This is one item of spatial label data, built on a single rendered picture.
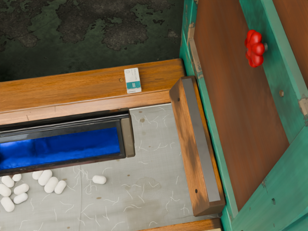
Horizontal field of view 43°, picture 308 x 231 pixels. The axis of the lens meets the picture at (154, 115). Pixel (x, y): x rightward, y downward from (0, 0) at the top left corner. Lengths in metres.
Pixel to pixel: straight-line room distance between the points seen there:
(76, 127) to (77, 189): 0.37
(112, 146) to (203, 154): 0.27
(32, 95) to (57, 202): 0.27
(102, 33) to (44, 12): 0.35
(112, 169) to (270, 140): 0.48
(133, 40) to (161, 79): 1.07
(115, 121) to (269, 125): 0.21
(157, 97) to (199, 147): 0.23
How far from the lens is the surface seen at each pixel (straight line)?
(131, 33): 2.07
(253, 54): 0.45
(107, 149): 0.58
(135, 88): 0.96
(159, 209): 0.89
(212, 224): 0.86
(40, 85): 1.03
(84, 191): 0.91
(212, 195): 0.77
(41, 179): 0.92
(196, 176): 0.80
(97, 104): 0.98
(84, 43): 2.06
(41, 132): 0.57
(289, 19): 0.44
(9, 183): 0.94
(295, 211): 0.46
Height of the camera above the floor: 1.60
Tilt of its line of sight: 62 degrees down
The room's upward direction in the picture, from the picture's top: 1 degrees counter-clockwise
